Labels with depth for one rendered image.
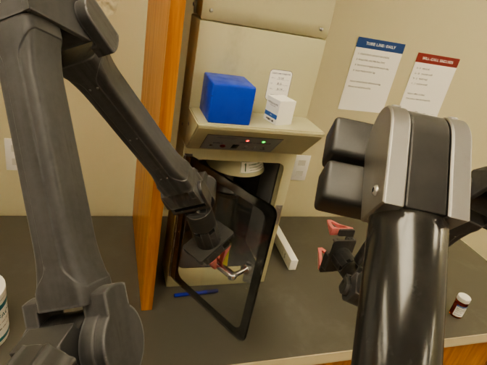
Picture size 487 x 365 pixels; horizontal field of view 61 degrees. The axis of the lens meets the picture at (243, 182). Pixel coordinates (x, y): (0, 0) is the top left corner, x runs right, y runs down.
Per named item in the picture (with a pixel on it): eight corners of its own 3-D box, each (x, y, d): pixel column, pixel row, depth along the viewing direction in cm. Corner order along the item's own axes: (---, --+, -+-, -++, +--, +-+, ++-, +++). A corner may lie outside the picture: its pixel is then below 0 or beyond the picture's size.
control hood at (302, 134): (183, 144, 104) (188, 106, 100) (298, 150, 115) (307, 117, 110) (190, 164, 94) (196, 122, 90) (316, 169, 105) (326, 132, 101)
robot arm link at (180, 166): (4, 39, 50) (81, 11, 47) (18, 13, 53) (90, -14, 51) (167, 217, 82) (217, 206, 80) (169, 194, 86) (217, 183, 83)
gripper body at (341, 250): (353, 236, 110) (367, 253, 103) (342, 266, 114) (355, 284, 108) (332, 237, 108) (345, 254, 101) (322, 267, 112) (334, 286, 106)
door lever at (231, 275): (221, 256, 103) (222, 248, 102) (248, 277, 97) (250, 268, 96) (205, 263, 99) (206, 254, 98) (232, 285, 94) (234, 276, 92)
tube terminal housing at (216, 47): (156, 238, 146) (182, 6, 112) (243, 237, 156) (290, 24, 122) (165, 287, 125) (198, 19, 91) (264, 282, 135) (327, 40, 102)
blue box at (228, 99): (198, 108, 100) (204, 71, 96) (238, 111, 103) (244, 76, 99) (207, 122, 92) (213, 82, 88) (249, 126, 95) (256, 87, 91)
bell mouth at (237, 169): (200, 150, 127) (203, 133, 125) (254, 153, 133) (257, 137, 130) (212, 176, 112) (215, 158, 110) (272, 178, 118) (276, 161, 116)
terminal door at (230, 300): (172, 276, 122) (189, 153, 104) (244, 342, 105) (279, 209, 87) (170, 277, 121) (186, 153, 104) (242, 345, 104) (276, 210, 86)
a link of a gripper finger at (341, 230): (341, 213, 116) (358, 232, 108) (334, 234, 119) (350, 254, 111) (320, 213, 113) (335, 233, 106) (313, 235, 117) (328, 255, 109)
